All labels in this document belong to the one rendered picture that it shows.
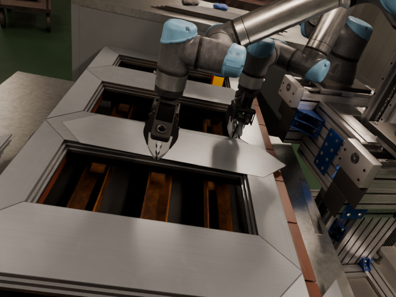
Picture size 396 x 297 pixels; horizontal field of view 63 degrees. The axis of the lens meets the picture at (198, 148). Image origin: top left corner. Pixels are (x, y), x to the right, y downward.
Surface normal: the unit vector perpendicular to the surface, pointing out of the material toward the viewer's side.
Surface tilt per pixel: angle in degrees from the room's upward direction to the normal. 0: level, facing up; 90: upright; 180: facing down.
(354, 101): 90
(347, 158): 90
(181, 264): 0
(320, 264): 0
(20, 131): 0
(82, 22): 90
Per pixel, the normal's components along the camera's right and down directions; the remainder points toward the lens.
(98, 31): 0.00, 0.56
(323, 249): 0.20, -0.81
